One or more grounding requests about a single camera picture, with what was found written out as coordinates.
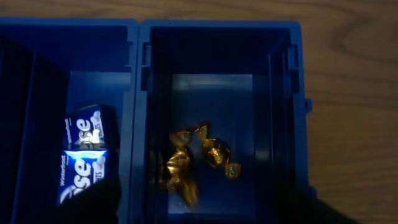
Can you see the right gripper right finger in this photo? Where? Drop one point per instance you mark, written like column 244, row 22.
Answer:
column 311, row 213

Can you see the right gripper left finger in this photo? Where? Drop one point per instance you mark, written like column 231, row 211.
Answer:
column 90, row 207

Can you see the blue candy pack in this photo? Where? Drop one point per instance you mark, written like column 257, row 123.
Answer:
column 82, row 169
column 87, row 127

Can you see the gold candy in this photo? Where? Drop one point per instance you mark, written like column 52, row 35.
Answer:
column 216, row 152
column 177, row 163

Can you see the blue tray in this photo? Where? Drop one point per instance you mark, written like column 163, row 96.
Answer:
column 217, row 93

